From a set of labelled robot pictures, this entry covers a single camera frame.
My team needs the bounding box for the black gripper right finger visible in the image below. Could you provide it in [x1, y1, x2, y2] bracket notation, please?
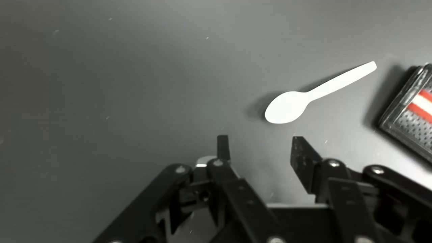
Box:
[289, 135, 432, 243]

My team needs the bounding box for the black box red white stripe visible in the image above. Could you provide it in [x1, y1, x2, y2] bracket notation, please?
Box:
[377, 62, 432, 165]

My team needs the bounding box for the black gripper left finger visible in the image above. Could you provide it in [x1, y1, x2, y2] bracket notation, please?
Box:
[92, 134, 289, 243]

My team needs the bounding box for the white plastic spoon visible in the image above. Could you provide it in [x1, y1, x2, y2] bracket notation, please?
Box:
[264, 59, 380, 125]

